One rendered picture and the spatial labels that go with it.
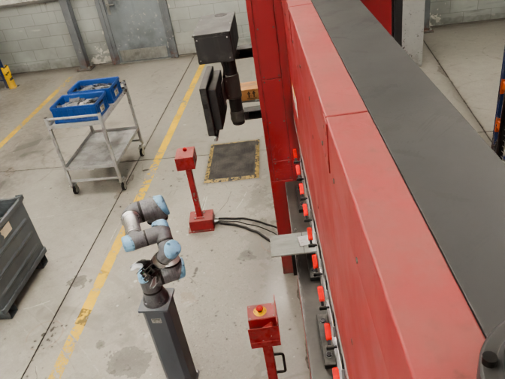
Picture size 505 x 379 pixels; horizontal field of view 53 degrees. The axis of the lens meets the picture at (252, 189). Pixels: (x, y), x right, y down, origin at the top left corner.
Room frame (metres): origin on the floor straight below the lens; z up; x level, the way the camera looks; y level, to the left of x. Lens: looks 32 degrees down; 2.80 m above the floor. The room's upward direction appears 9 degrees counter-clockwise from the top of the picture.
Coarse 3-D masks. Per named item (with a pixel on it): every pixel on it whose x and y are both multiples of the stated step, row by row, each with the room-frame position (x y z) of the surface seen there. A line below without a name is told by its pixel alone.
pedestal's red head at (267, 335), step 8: (264, 304) 1.99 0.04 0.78; (272, 304) 1.98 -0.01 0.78; (248, 312) 1.95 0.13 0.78; (272, 312) 1.92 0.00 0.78; (248, 320) 1.90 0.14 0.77; (256, 320) 1.89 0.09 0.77; (264, 320) 1.89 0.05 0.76; (272, 320) 1.89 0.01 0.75; (256, 328) 1.89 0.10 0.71; (264, 328) 1.80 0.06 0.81; (272, 328) 1.80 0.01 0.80; (256, 336) 1.80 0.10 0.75; (264, 336) 1.80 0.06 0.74; (272, 336) 1.80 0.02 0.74; (256, 344) 1.80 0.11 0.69; (264, 344) 1.80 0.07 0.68; (272, 344) 1.80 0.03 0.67; (280, 344) 1.79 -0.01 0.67
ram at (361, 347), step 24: (288, 48) 2.83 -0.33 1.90; (312, 120) 1.59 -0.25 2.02; (312, 144) 1.68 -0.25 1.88; (312, 168) 1.78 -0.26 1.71; (312, 192) 1.91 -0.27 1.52; (336, 216) 1.07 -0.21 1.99; (336, 240) 1.11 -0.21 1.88; (336, 264) 1.14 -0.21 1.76; (336, 288) 1.19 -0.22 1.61; (360, 288) 0.74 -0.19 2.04; (336, 312) 1.23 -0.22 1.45; (360, 312) 0.75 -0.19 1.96; (360, 336) 0.76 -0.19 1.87; (360, 360) 0.77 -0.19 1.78
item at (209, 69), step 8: (208, 72) 3.52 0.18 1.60; (216, 72) 3.57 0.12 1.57; (208, 80) 3.36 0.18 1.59; (216, 80) 3.40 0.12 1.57; (200, 88) 3.23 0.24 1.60; (208, 88) 3.28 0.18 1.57; (216, 88) 3.29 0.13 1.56; (224, 88) 3.59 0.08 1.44; (208, 96) 3.25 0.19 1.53; (216, 96) 3.24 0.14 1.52; (224, 96) 3.52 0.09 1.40; (208, 104) 3.22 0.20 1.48; (216, 104) 3.24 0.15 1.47; (224, 104) 3.49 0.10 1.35; (208, 112) 3.22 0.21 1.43; (216, 112) 3.24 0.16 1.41; (224, 112) 3.42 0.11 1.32; (208, 120) 3.22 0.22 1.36; (216, 120) 3.24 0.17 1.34; (224, 120) 3.36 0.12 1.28; (208, 128) 3.22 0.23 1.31; (216, 128) 3.24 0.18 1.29
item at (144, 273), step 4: (148, 260) 1.87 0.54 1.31; (148, 264) 1.84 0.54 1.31; (152, 264) 1.79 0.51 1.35; (144, 268) 1.82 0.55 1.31; (148, 268) 1.81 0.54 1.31; (152, 268) 1.77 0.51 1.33; (156, 268) 1.78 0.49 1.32; (160, 268) 1.79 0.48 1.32; (140, 272) 1.82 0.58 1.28; (144, 272) 1.80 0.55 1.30; (148, 272) 1.79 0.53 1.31; (152, 272) 1.81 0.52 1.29; (156, 272) 1.82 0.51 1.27; (144, 276) 1.81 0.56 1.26; (148, 276) 1.79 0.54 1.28; (152, 276) 1.80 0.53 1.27; (144, 280) 1.80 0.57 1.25; (148, 280) 1.81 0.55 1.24
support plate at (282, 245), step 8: (304, 232) 2.28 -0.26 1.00; (312, 232) 2.26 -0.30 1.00; (272, 240) 2.26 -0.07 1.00; (280, 240) 2.24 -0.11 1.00; (288, 240) 2.23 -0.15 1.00; (296, 240) 2.22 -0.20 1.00; (272, 248) 2.18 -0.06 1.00; (280, 248) 2.17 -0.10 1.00; (288, 248) 2.16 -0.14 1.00; (296, 248) 2.15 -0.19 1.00; (304, 248) 2.14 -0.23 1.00; (312, 248) 2.13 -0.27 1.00; (272, 256) 2.12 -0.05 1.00
